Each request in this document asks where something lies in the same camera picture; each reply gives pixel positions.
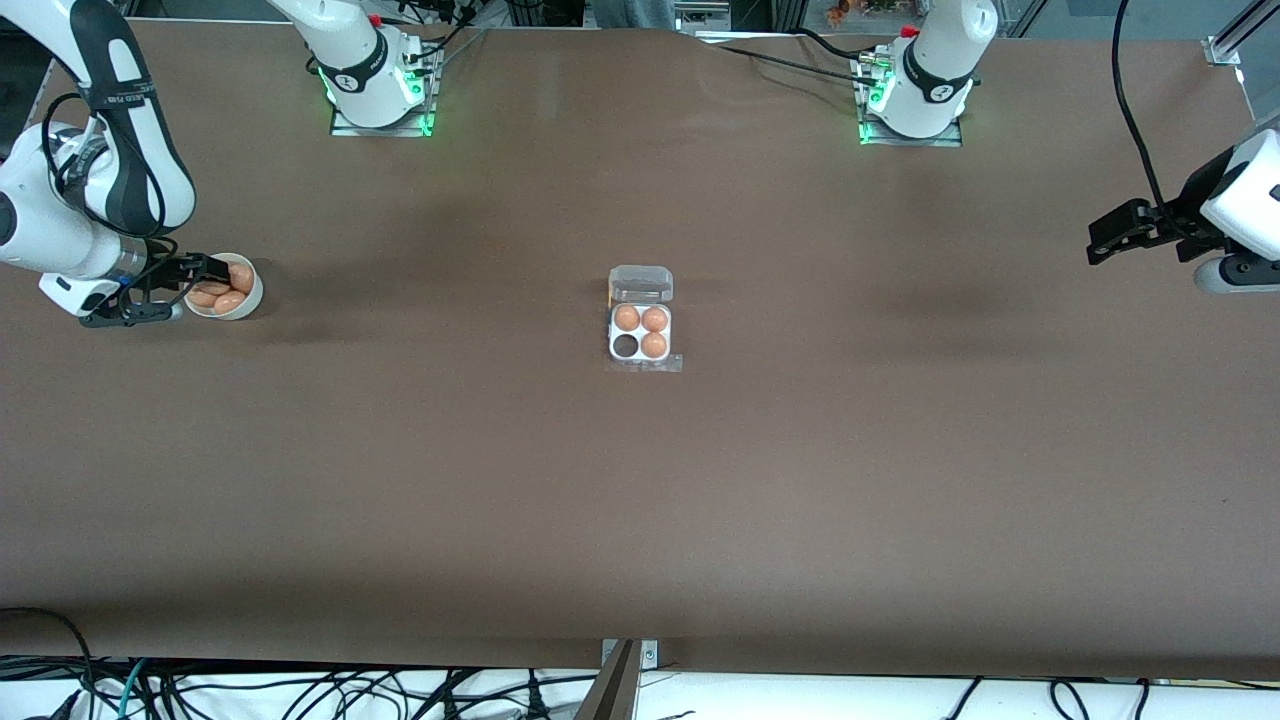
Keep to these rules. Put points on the white round bowl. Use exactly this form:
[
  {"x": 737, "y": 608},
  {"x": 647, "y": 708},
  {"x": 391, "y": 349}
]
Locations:
[{"x": 250, "y": 305}]

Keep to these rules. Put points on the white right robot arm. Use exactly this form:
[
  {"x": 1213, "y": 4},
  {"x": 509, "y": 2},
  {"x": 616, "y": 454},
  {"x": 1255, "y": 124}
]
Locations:
[{"x": 60, "y": 230}]

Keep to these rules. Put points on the grey fabric background object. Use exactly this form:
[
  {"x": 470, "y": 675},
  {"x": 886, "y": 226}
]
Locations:
[{"x": 635, "y": 12}]

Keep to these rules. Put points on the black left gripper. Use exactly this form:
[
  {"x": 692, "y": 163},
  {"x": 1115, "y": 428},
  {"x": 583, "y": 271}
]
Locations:
[{"x": 1186, "y": 205}]

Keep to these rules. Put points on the silver table edge rail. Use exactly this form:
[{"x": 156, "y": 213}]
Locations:
[{"x": 1250, "y": 95}]

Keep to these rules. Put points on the dark camera stand beam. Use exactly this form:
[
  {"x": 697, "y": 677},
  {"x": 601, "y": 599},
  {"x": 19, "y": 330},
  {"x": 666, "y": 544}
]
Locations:
[{"x": 610, "y": 695}]

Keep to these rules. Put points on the grey metal bracket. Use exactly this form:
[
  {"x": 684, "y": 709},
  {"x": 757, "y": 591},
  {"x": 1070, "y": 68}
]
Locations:
[{"x": 650, "y": 655}]

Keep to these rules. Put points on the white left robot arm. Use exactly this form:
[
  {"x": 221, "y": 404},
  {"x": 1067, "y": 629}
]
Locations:
[{"x": 935, "y": 60}]

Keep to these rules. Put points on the orange background objects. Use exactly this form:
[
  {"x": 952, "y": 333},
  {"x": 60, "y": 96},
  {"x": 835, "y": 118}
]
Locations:
[{"x": 840, "y": 10}]

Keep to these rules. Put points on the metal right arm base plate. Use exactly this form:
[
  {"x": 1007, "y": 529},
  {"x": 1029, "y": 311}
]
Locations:
[{"x": 345, "y": 128}]

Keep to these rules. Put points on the clear plastic egg box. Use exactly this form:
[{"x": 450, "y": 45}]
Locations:
[{"x": 640, "y": 282}]

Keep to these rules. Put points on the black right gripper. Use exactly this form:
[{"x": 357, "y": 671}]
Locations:
[{"x": 160, "y": 272}]

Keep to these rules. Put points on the aluminium profile post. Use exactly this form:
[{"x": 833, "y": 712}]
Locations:
[{"x": 1225, "y": 48}]

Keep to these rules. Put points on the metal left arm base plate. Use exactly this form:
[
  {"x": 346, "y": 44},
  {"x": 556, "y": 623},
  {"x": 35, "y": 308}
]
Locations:
[{"x": 950, "y": 138}]

